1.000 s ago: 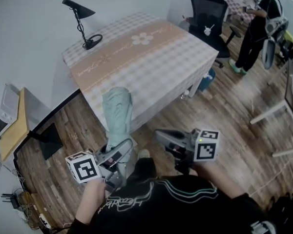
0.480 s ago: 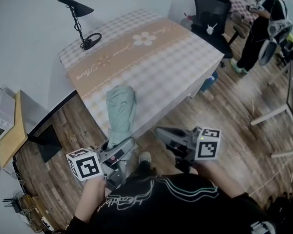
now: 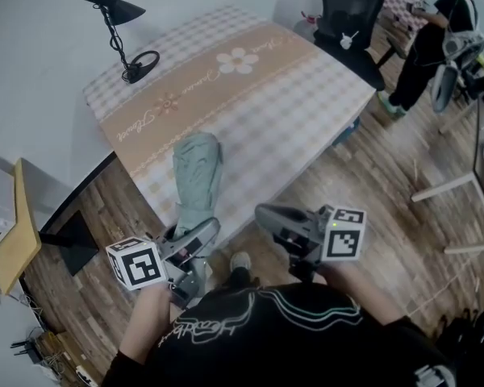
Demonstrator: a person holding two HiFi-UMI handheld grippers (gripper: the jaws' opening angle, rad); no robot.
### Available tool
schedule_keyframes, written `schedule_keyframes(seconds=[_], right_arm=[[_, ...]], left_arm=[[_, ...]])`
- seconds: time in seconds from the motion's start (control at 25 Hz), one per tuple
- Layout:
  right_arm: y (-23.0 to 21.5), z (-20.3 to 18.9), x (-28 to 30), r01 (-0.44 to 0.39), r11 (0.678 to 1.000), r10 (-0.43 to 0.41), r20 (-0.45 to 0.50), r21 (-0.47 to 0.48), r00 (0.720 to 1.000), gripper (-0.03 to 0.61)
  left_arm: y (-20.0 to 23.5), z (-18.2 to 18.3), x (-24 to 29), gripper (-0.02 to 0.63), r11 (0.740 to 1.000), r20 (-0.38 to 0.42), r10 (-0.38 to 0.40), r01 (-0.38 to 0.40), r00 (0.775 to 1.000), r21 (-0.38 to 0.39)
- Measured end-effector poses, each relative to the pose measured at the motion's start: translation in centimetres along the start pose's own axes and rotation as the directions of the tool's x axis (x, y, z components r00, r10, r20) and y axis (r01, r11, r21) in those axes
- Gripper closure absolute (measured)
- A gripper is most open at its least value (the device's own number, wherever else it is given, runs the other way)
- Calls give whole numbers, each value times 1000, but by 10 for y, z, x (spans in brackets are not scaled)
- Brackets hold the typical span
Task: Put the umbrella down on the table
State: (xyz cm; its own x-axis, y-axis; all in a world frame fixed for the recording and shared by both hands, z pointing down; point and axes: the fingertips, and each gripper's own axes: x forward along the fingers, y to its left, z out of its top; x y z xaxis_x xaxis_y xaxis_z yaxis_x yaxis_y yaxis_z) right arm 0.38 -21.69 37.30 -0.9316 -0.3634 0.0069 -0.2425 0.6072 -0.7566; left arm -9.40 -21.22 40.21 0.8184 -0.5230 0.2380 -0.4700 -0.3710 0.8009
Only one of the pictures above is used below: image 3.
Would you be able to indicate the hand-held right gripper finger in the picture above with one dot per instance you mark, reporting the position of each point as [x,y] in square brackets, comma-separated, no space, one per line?
[278,216]

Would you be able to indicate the black table leg base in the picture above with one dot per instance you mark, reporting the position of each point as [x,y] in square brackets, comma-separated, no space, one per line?
[70,244]

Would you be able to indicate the white frame table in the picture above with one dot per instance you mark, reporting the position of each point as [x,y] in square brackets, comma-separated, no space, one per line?
[447,186]

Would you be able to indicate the black desk lamp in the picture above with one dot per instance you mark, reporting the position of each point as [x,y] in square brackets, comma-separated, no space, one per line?
[117,12]

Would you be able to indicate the table with checked cloth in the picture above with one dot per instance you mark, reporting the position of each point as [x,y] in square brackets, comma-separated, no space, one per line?
[266,107]

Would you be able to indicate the person's left forearm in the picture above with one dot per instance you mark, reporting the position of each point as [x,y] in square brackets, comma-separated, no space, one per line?
[145,321]

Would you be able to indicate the black mesh office chair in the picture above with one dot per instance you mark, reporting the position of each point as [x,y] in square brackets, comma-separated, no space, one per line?
[347,10]

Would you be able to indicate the green umbrella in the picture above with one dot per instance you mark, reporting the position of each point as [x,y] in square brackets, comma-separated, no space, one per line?
[195,176]

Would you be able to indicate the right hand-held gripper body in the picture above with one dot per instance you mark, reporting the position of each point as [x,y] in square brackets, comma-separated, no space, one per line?
[343,238]

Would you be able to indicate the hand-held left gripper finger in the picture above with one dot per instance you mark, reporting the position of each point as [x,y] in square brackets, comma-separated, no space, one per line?
[203,232]
[167,238]

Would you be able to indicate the pink checked cloth table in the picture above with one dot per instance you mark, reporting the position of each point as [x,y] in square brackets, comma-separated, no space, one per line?
[403,8]

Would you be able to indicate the person's right forearm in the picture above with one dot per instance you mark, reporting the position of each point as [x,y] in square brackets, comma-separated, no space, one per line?
[359,292]

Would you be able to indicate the black backpack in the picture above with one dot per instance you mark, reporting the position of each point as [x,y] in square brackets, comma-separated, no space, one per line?
[480,337]

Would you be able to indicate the person's grey shoe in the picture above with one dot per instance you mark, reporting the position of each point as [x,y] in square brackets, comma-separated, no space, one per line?
[240,262]

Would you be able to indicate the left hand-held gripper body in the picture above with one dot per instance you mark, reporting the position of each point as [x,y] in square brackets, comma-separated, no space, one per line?
[139,266]

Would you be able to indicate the clear water jug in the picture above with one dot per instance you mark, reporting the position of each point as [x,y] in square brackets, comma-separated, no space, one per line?
[305,28]

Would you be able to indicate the person's black printed shirt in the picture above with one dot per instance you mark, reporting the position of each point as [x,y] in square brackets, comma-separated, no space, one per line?
[282,337]

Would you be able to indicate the white toy on chair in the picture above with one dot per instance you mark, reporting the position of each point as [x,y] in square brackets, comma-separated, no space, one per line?
[347,40]

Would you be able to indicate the black router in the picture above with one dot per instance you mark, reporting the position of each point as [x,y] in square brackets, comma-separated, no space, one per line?
[24,347]

